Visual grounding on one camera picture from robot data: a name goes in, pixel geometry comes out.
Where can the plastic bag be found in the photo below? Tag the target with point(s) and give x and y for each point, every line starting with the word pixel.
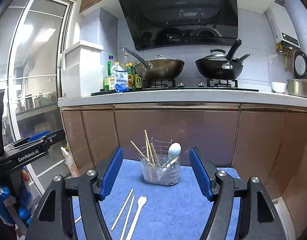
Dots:
pixel 71 162

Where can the brown kitchen base cabinet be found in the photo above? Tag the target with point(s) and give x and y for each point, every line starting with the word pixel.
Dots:
pixel 178 127

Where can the white plastic fork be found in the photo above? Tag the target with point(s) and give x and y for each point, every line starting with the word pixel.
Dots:
pixel 138 210

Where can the yellow cap bottle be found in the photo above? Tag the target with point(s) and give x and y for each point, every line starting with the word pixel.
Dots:
pixel 126 62

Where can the black gas stove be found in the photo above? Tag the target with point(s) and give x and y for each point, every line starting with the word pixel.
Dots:
pixel 173 87

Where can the white plastic utensil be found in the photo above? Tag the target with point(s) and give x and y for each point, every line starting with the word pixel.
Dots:
pixel 169 163

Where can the white bowl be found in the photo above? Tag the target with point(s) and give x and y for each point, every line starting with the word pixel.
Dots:
pixel 279 87

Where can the steel pot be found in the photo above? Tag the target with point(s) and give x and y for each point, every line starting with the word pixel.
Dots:
pixel 297 88

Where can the rice cooker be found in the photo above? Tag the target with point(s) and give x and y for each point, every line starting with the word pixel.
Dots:
pixel 301 65

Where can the blue and white salt bag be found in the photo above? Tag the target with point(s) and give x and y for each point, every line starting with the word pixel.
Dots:
pixel 121 81

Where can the person's left hand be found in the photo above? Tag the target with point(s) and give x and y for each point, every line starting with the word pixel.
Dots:
pixel 26 205

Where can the black range hood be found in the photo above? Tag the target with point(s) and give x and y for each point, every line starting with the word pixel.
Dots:
pixel 178 12

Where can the black wok with lid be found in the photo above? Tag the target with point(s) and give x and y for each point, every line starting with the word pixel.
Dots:
pixel 218 68

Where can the white storage box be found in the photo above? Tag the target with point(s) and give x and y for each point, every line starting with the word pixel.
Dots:
pixel 81 75

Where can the water heater pipe fittings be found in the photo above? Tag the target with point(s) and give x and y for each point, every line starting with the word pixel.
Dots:
pixel 286 55

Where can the blue towel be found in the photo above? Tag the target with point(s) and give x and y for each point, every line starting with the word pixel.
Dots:
pixel 168 205

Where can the white water heater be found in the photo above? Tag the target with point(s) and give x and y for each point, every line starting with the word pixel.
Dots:
pixel 283 25

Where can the white plastic spoon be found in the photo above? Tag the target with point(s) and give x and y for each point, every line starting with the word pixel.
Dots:
pixel 174 150

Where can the dark bottle with yellow label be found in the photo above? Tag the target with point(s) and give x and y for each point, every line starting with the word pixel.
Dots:
pixel 138 80

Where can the sliding glass door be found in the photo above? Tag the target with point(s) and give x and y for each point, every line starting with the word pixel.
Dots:
pixel 33 55

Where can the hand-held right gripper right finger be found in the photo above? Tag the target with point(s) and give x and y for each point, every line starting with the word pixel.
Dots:
pixel 202 177

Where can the green cap oil bottle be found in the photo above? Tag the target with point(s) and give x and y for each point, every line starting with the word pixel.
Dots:
pixel 109 75

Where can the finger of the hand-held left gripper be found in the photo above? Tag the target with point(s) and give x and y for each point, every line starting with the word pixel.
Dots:
pixel 39 137
pixel 56 136

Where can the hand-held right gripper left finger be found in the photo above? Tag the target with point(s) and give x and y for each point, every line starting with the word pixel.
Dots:
pixel 111 177

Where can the grey side table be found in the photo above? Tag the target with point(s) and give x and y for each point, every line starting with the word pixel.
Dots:
pixel 36 110

